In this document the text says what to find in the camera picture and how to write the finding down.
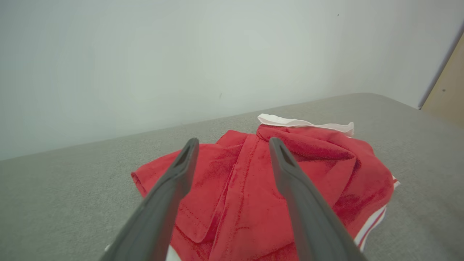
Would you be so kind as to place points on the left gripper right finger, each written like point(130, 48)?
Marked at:
point(311, 217)

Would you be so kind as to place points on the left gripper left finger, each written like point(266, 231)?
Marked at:
point(156, 217)

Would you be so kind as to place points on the red polo shirt white trim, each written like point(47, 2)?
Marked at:
point(246, 203)

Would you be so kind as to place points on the light wooden panel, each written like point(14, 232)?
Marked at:
point(449, 90)

